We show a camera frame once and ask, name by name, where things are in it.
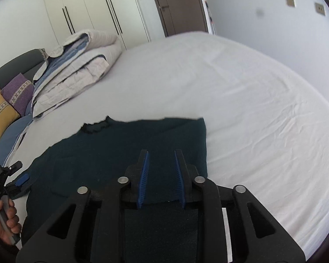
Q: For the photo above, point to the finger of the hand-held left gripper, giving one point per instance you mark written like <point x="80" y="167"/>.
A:
<point x="15" y="166"/>
<point x="22" y="180"/>

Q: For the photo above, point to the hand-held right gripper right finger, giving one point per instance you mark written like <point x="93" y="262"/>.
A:
<point x="178" y="180"/>

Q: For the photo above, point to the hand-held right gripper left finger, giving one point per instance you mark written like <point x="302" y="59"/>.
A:
<point x="143" y="180"/>

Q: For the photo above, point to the dark green sweater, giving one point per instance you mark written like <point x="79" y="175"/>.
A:
<point x="98" y="153"/>

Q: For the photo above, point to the person's left hand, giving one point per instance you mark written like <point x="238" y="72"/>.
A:
<point x="5" y="222"/>

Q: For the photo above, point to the blue pillow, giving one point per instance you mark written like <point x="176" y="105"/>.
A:
<point x="11" y="139"/>

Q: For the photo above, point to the yellow patterned cushion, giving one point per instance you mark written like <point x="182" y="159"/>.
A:
<point x="1" y="115"/>

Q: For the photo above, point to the purple patterned cushion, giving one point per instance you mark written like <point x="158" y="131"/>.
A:
<point x="17" y="91"/>

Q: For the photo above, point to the white bed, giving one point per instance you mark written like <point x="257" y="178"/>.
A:
<point x="235" y="101"/>

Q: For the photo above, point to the folded beige blue duvet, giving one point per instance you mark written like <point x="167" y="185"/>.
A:
<point x="79" y="68"/>

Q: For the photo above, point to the brown door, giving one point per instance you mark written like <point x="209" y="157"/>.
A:
<point x="181" y="2"/>

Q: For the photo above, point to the cream wardrobe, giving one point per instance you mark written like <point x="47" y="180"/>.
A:
<point x="98" y="8"/>

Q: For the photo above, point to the beige wall socket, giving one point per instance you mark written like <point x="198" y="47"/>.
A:
<point x="290" y="2"/>
<point x="320" y="8"/>

